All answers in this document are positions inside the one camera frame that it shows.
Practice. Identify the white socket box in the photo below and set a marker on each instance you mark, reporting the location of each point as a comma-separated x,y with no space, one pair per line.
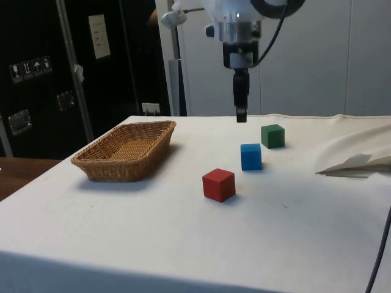
151,108

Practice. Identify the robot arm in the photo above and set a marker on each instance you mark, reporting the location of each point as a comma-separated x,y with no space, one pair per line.
233,9

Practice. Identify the red cube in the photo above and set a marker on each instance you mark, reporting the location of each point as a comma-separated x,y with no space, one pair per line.
218,184

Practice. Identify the pale device on pole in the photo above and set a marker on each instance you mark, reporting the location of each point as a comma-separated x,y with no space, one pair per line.
173,19

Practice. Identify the grey metal pole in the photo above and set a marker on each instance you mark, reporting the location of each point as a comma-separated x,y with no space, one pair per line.
176,79

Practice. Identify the green cube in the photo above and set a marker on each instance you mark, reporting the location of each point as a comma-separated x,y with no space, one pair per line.
272,136

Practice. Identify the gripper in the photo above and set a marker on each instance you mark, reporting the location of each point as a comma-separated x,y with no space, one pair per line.
227,55

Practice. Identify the blue cube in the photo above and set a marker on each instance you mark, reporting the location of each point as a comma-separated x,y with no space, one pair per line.
251,157

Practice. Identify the black cabinet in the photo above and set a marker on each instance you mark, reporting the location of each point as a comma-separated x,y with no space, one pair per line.
36,100

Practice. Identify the pale locker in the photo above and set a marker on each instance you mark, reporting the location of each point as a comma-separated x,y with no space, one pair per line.
369,61
204,76

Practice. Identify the wicker basket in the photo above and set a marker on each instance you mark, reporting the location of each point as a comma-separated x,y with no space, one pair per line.
122,152

